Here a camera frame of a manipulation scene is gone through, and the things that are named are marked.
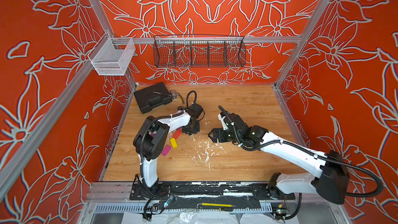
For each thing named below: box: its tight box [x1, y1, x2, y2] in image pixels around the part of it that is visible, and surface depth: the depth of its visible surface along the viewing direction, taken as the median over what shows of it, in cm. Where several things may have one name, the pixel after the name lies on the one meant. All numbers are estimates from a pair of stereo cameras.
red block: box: [172, 128, 182, 139], surface depth 94 cm
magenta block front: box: [161, 144, 172, 157], surface depth 89 cm
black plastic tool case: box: [133, 81, 173, 114], surface depth 107 cm
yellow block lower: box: [169, 137, 178, 149], surface depth 90 cm
